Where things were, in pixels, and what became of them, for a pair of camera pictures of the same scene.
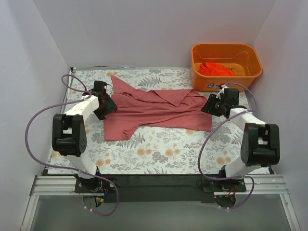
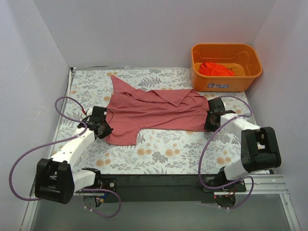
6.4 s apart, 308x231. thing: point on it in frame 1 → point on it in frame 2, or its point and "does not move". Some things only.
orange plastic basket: (234, 65) does not move
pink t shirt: (175, 108) does not move
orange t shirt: (213, 69) does not move
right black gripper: (211, 105) → (209, 121)
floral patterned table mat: (150, 151) does not move
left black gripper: (106, 107) → (105, 130)
